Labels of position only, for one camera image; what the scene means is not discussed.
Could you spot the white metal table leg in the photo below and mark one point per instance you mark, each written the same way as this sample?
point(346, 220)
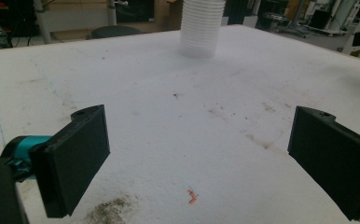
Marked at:
point(111, 12)
point(43, 21)

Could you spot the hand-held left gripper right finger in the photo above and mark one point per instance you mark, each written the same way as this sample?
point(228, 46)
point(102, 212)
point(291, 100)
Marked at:
point(333, 161)

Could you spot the black round stool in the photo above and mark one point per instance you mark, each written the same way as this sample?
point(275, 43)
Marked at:
point(116, 31)

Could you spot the white foam mat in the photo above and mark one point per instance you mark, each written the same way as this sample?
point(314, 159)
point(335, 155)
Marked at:
point(168, 124)

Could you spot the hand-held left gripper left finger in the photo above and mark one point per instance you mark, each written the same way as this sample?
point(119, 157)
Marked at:
point(71, 168)

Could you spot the small orange scrap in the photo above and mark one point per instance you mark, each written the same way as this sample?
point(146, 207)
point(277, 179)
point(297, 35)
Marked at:
point(192, 199)

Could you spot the stack of white plastic cups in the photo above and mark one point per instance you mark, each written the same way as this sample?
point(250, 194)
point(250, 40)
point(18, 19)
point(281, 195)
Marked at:
point(201, 28)

